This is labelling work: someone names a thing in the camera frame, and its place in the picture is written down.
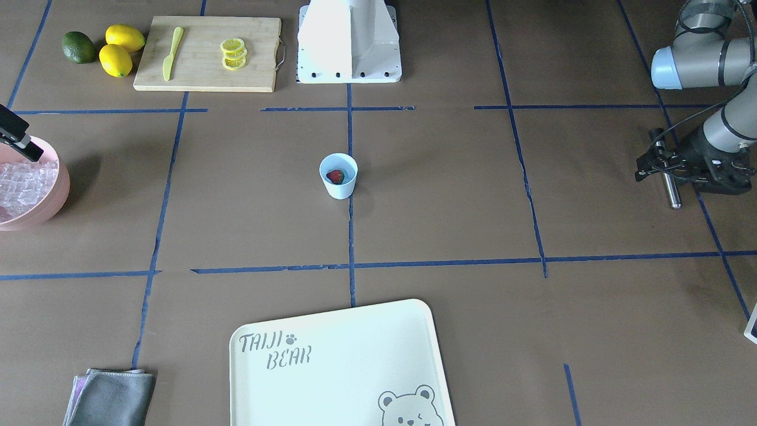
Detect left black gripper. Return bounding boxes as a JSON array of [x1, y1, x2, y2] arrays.
[[635, 128, 755, 196]]

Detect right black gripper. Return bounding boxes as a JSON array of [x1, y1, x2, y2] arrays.
[[0, 105, 44, 162]]

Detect metal muddler black tip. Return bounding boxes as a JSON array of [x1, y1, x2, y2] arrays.
[[649, 128, 682, 209]]

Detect red strawberry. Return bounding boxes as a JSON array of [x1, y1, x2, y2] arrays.
[[325, 169, 346, 185]]

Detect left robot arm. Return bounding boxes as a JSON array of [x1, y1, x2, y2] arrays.
[[635, 1, 756, 196]]

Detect pink bowl of ice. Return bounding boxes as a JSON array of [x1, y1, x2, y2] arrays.
[[1, 137, 70, 231]]

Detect metal cup rack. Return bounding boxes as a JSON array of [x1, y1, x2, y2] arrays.
[[743, 304, 757, 344]]

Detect light blue cup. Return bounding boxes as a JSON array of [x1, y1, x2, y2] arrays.
[[319, 153, 358, 200]]

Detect green avocado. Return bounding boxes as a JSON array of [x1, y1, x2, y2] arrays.
[[62, 31, 97, 64]]

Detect yellow lemon near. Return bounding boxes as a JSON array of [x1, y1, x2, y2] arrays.
[[98, 44, 133, 78]]

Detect yellow lemon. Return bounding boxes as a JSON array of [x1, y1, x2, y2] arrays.
[[105, 24, 145, 53], [98, 44, 133, 78]]

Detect yellow lemon far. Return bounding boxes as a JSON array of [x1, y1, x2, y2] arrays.
[[105, 24, 145, 53]]

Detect yellow plastic knife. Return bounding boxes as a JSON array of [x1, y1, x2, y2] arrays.
[[162, 27, 184, 82]]

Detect wooden cutting board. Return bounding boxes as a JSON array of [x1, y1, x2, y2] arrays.
[[133, 16, 282, 93]]

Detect lemon slices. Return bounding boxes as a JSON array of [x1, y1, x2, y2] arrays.
[[219, 38, 248, 71]]

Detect grey folded cloth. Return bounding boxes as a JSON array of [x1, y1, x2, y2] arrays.
[[62, 369, 155, 425]]

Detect cream bear tray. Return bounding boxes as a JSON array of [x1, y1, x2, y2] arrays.
[[229, 299, 456, 425]]

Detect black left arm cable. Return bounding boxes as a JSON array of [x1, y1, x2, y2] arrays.
[[648, 0, 757, 178]]

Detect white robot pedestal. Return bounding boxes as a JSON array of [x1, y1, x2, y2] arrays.
[[296, 1, 403, 84]]

